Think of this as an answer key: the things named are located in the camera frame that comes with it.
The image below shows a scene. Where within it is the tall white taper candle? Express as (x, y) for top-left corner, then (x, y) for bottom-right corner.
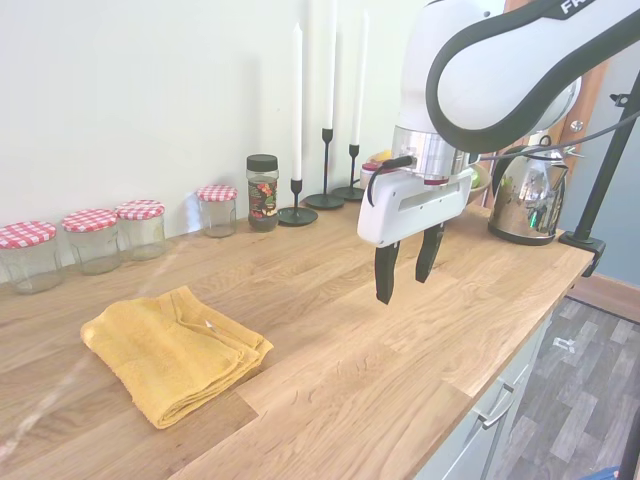
(324, 0), (338, 131)
(350, 9), (370, 147)
(291, 21), (305, 181)

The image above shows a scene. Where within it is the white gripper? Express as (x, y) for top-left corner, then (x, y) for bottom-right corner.
(356, 167), (477, 306)

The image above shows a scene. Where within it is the metal drawer bar handle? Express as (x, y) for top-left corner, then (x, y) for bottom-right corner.
(477, 382), (516, 429)

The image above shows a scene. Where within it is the white kitchen base cabinet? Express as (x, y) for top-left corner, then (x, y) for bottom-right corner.
(414, 299), (557, 480)

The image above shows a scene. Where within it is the glass jar red checked lid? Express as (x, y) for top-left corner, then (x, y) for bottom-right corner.
(195, 184), (239, 239)
(114, 199), (167, 262)
(60, 208), (121, 276)
(0, 220), (64, 295)

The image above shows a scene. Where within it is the black Ulanzi camera clamp mount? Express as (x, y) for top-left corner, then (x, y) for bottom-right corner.
(558, 69), (640, 278)

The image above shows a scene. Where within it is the spice jar black lid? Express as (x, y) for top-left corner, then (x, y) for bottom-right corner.
(245, 154), (280, 234)

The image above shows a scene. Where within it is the black metal candle holder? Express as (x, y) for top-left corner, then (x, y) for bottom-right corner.
(277, 177), (319, 227)
(331, 143), (367, 202)
(303, 127), (346, 210)

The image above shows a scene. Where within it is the yellow terry towel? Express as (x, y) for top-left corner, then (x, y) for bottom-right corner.
(80, 285), (276, 430)

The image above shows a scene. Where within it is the shiny steel kettle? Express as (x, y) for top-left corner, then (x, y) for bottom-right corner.
(487, 134), (571, 247)

